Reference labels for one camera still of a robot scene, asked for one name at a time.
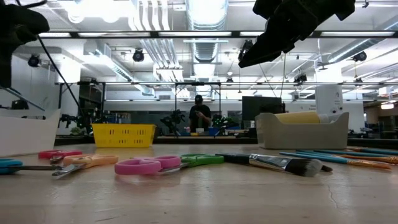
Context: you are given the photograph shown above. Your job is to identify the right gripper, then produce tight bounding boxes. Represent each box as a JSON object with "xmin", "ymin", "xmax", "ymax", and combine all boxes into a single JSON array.
[{"xmin": 238, "ymin": 0, "xmax": 356, "ymax": 69}]

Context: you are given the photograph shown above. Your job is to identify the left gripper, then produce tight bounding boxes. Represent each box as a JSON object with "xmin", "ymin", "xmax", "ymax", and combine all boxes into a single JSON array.
[{"xmin": 0, "ymin": 2, "xmax": 51, "ymax": 89}]

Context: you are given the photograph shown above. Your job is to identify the black overhead rig beam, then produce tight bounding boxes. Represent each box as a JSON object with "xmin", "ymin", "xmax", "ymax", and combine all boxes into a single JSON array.
[{"xmin": 37, "ymin": 30, "xmax": 398, "ymax": 39}]

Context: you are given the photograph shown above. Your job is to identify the black monitor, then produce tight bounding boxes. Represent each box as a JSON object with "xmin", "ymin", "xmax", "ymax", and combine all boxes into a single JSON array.
[{"xmin": 241, "ymin": 95, "xmax": 286, "ymax": 123}]

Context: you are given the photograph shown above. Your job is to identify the white plastic bin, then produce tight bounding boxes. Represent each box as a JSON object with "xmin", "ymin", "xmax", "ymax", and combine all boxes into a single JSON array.
[{"xmin": 0, "ymin": 108, "xmax": 62, "ymax": 157}]

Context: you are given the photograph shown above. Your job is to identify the grey plastic bin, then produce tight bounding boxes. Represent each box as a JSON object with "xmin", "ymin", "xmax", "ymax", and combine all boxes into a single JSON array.
[{"xmin": 254, "ymin": 111, "xmax": 350, "ymax": 151}]

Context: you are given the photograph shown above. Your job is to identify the person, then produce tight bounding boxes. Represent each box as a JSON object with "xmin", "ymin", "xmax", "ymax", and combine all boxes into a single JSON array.
[{"xmin": 188, "ymin": 94, "xmax": 213, "ymax": 133}]

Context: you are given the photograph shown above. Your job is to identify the wide black paintbrush silver ferrule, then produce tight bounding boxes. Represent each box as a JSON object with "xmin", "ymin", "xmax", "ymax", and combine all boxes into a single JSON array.
[{"xmin": 215, "ymin": 152, "xmax": 324, "ymax": 178}]

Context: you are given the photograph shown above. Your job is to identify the yellow plastic mesh basket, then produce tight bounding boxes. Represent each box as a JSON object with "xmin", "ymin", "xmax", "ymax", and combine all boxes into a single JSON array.
[{"xmin": 91, "ymin": 123, "xmax": 157, "ymax": 149}]

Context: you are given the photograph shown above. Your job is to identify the black ceiling camera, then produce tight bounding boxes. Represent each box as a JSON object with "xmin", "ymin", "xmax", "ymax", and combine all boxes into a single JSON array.
[
  {"xmin": 353, "ymin": 50, "xmax": 368, "ymax": 62},
  {"xmin": 27, "ymin": 54, "xmax": 40, "ymax": 68},
  {"xmin": 132, "ymin": 49, "xmax": 146, "ymax": 63}
]

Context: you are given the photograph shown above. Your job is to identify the black left arm base cable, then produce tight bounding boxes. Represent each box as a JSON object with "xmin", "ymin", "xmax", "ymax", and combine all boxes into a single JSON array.
[{"xmin": 36, "ymin": 35, "xmax": 85, "ymax": 123}]

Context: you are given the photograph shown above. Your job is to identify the blue handled scissors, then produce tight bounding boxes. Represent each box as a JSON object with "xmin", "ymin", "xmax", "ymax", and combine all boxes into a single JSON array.
[{"xmin": 0, "ymin": 158, "xmax": 65, "ymax": 175}]

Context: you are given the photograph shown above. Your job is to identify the red handled scissors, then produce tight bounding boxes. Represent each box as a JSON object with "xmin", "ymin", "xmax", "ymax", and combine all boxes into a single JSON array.
[{"xmin": 37, "ymin": 149, "xmax": 84, "ymax": 165}]

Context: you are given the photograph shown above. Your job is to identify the green handled scissors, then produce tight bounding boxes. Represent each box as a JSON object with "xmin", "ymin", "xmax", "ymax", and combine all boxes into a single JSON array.
[{"xmin": 180, "ymin": 154, "xmax": 225, "ymax": 168}]

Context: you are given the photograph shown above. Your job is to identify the black background rig frame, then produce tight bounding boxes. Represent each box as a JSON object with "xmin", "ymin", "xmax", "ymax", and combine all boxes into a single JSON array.
[{"xmin": 55, "ymin": 80, "xmax": 398, "ymax": 138}]

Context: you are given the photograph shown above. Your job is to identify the orange handled scissors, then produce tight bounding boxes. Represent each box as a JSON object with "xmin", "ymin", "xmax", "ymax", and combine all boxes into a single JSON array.
[{"xmin": 51, "ymin": 154, "xmax": 119, "ymax": 180}]

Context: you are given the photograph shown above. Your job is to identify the pink handled scissors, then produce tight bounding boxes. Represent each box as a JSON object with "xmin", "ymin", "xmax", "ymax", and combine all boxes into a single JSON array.
[{"xmin": 114, "ymin": 155, "xmax": 190, "ymax": 176}]

